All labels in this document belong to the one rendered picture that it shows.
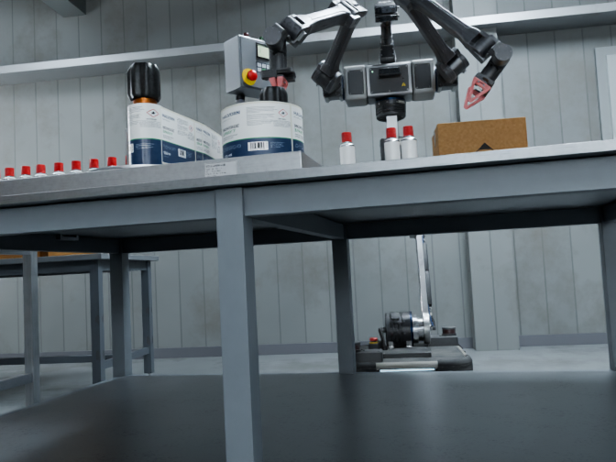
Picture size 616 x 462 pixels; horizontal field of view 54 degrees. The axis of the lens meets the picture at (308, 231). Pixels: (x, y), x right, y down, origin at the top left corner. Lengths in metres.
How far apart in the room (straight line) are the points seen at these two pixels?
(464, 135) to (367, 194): 1.04
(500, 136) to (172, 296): 3.39
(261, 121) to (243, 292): 0.41
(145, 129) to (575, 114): 3.90
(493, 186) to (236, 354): 0.60
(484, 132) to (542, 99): 2.79
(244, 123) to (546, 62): 3.86
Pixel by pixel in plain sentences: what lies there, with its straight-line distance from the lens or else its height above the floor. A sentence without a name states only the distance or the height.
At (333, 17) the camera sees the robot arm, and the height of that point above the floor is 1.49.
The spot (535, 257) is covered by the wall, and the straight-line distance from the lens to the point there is 4.82.
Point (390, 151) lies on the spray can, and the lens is 2.02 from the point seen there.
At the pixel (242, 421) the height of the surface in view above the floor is 0.33.
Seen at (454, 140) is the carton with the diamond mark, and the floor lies 1.05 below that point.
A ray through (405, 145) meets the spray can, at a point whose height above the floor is 1.02.
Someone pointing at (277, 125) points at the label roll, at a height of 0.97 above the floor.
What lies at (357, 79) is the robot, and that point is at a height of 1.46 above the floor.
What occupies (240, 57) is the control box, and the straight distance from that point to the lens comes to 2.25.
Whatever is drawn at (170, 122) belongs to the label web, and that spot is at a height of 1.03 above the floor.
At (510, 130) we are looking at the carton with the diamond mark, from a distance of 2.24.
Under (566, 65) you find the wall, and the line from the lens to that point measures 5.11.
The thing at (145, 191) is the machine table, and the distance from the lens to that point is 1.32.
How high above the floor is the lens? 0.63
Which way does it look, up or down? 4 degrees up
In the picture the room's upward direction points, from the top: 3 degrees counter-clockwise
